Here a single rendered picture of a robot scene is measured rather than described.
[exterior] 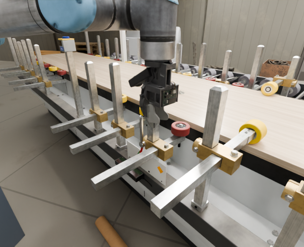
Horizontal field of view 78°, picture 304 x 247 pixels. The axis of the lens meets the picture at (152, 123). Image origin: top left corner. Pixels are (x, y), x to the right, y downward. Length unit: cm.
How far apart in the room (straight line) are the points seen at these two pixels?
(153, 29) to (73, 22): 17
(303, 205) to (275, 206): 34
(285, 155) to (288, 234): 27
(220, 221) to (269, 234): 21
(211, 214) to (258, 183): 22
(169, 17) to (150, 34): 6
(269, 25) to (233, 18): 90
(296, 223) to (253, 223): 32
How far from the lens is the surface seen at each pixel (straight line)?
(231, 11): 596
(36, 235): 170
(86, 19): 41
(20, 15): 51
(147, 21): 48
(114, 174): 64
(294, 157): 78
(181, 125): 81
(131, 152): 91
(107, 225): 148
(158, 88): 49
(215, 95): 51
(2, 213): 153
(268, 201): 87
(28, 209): 190
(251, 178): 84
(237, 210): 90
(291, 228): 60
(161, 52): 48
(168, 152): 73
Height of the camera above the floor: 128
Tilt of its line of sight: 27 degrees down
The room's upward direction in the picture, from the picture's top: straight up
